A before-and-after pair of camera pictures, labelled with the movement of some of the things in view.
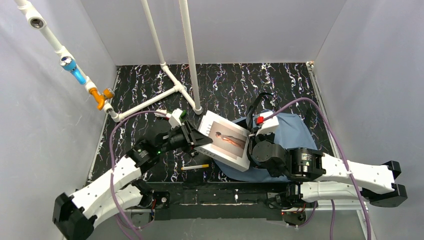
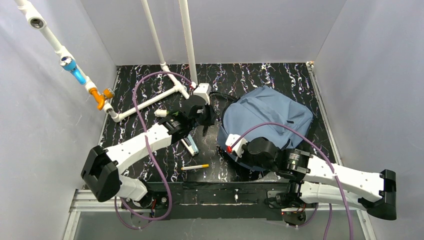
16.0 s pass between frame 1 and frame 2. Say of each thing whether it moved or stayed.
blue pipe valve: stayed
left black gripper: moved
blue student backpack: moved
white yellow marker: stayed
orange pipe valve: stayed
